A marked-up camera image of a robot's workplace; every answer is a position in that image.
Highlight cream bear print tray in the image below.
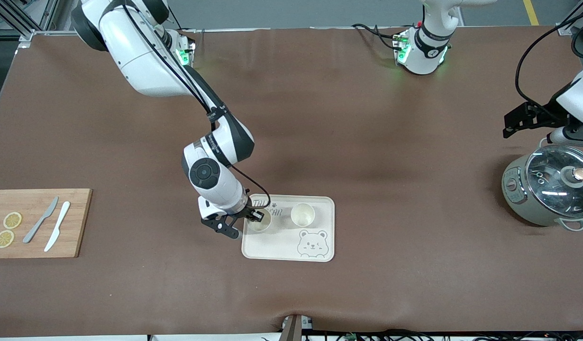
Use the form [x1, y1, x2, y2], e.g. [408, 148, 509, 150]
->
[241, 193, 336, 263]

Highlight wooden cutting board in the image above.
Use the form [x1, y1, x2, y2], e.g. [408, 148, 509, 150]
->
[0, 188, 93, 259]

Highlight white IKEA cup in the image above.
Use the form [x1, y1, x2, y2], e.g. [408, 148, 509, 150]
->
[247, 210, 273, 234]
[290, 202, 316, 227]

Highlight black base cables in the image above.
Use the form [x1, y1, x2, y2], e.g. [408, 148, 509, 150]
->
[351, 22, 407, 51]

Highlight grey plastic knife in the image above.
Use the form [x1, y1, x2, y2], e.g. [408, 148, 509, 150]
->
[22, 196, 59, 244]

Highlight white plastic knife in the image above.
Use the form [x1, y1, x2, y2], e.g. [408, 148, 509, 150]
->
[44, 201, 71, 252]

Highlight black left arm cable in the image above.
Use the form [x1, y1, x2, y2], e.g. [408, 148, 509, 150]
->
[514, 0, 583, 120]

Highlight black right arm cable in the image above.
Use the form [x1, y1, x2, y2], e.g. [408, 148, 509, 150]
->
[123, 0, 272, 212]

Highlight glass pot lid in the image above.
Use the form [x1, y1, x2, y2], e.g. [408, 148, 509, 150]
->
[525, 144, 583, 219]

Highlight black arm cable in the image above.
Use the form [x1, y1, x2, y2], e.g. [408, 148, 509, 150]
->
[123, 0, 272, 212]
[514, 0, 583, 120]

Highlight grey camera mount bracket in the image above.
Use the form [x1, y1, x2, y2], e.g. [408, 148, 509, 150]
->
[281, 314, 314, 341]

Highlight aluminium frame profile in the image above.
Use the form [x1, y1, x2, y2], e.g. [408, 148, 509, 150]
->
[0, 0, 76, 42]
[556, 0, 583, 36]

